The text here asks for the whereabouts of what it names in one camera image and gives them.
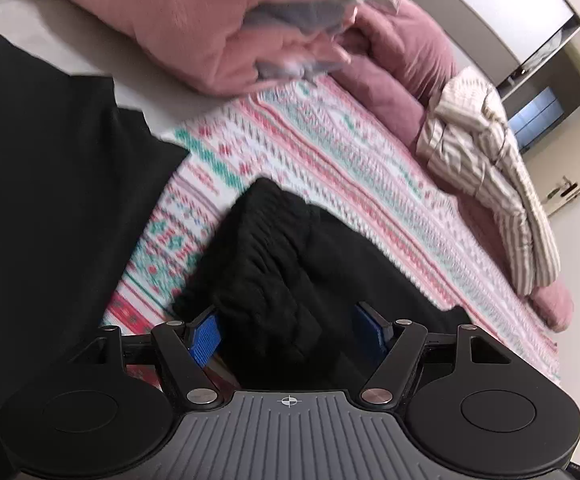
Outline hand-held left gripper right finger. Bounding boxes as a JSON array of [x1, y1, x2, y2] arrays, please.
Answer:
[[354, 301, 515, 409]]

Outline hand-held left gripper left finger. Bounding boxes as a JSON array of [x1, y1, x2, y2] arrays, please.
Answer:
[[70, 304, 224, 409]]

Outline black pants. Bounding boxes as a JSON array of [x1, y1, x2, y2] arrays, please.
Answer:
[[170, 177, 476, 393]]

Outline patterned knit blanket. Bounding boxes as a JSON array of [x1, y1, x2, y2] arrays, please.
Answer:
[[101, 72, 561, 391]]

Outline beige striped shirt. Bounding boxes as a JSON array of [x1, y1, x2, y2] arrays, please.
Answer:
[[415, 66, 562, 296]]

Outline black garment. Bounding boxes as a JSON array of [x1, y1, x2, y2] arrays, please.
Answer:
[[0, 34, 191, 480]]

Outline mauve duvet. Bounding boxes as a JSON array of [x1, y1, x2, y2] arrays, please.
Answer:
[[330, 0, 576, 333]]

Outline blue screen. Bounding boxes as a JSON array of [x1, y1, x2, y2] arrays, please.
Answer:
[[507, 86, 568, 151]]

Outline white bed sheet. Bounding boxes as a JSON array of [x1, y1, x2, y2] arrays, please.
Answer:
[[0, 0, 231, 141]]

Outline pink duvet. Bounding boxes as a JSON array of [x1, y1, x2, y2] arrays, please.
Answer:
[[30, 0, 403, 98]]

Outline grey cloth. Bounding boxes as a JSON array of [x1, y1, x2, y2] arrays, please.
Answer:
[[242, 0, 401, 81]]

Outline white wardrobe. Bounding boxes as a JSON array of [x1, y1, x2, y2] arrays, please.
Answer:
[[400, 0, 580, 86]]

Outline door handle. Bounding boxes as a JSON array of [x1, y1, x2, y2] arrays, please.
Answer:
[[545, 175, 580, 203]]

